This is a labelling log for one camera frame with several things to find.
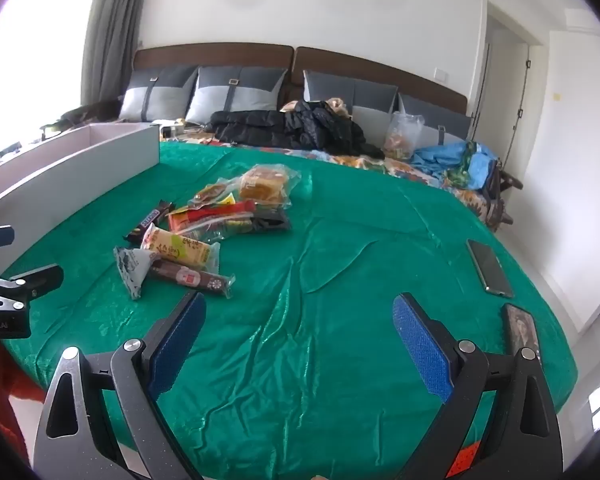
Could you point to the brown bag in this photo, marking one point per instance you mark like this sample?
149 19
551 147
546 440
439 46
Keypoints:
500 210

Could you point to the grey two-tone pillow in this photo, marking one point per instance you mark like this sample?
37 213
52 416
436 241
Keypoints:
155 92
365 92
450 122
235 92

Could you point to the grey triangular snack packet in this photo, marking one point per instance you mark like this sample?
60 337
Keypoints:
132 270

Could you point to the dark cloth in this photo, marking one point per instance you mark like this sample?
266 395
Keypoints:
90 110

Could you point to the small dark box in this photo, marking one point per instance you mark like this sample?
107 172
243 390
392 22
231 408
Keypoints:
172 131

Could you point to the clear bread packet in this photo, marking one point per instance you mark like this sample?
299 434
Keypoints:
265 182

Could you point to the smartphone with patterned case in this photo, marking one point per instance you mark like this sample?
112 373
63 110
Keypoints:
520 327

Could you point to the grey curtain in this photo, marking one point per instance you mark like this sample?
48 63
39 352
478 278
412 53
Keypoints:
115 25

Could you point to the blue cloth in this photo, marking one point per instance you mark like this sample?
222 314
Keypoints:
445 157

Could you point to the cluttered side table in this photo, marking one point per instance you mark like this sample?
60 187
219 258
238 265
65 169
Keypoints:
10 150

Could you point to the white door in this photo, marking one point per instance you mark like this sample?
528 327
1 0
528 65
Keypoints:
505 85

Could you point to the long clear black-ended snack packet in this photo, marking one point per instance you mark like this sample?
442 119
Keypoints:
270 221

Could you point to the red snack packet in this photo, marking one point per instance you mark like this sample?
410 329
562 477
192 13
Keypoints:
195 217

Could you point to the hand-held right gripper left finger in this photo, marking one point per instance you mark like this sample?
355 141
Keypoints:
175 345

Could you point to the dark chocolate bar packet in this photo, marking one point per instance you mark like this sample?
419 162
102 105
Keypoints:
150 220

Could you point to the yellow cake packet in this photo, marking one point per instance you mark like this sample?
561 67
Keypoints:
180 247

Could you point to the grey sofa cushions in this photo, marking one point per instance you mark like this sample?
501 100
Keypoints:
330 60

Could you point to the black puffer jacket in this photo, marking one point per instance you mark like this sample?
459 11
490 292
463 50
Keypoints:
280 125

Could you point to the green tablecloth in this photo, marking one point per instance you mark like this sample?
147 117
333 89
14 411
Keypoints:
330 260

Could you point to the white cardboard box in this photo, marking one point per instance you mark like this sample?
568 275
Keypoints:
55 180

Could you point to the grey smartphone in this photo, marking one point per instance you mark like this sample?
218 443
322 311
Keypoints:
490 265

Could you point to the clear plastic bag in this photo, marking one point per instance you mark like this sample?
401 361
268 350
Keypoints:
402 140

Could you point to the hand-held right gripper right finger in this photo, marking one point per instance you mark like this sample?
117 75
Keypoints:
422 345

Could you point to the long brown snack packet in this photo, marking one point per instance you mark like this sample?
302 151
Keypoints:
190 277

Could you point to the white wall switch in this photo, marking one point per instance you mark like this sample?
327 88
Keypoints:
442 76

